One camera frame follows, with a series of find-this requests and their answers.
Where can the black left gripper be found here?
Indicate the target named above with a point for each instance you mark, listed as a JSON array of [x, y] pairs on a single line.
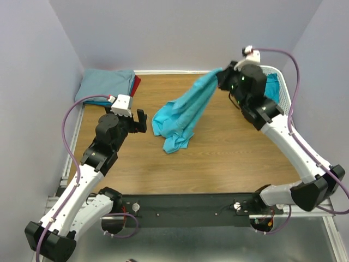
[[135, 124]]

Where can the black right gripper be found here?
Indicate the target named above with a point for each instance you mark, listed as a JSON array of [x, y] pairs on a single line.
[[226, 80]]

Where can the bright cyan t-shirt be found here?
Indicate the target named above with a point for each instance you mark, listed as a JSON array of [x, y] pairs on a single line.
[[176, 120]]

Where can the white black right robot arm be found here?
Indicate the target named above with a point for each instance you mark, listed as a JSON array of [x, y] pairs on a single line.
[[319, 179]]

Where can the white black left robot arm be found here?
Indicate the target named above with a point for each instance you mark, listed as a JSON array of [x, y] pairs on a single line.
[[55, 236]]

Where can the teal t-shirt in basket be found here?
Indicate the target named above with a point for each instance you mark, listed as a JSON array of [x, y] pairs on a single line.
[[272, 88]]

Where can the white perforated laundry basket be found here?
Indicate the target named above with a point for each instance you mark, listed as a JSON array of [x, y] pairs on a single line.
[[285, 100]]

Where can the folded red t-shirt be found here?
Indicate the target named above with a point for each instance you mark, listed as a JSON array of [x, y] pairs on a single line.
[[136, 83]]

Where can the folded grey-blue t-shirt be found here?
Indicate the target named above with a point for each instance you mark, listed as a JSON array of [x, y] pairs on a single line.
[[106, 82]]

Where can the folded blue t-shirt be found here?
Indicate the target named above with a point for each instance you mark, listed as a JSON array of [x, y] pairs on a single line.
[[97, 103]]

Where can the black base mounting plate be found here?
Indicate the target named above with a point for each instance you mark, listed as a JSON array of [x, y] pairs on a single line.
[[183, 210]]

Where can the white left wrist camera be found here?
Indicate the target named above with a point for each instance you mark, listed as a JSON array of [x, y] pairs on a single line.
[[122, 105]]

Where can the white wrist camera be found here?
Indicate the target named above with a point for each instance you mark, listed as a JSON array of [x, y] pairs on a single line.
[[250, 56], [122, 105]]

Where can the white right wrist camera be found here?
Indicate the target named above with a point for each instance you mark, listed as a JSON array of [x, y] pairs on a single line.
[[250, 56]]

